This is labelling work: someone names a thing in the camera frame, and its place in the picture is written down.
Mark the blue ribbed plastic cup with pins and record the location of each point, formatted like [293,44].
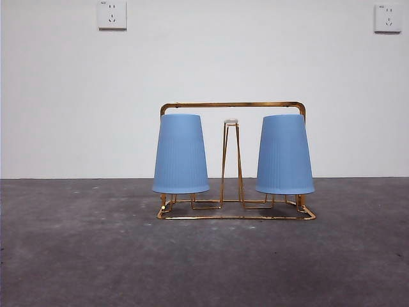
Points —
[180,156]
[284,156]

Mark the white wall socket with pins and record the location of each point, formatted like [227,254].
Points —
[388,17]
[112,14]

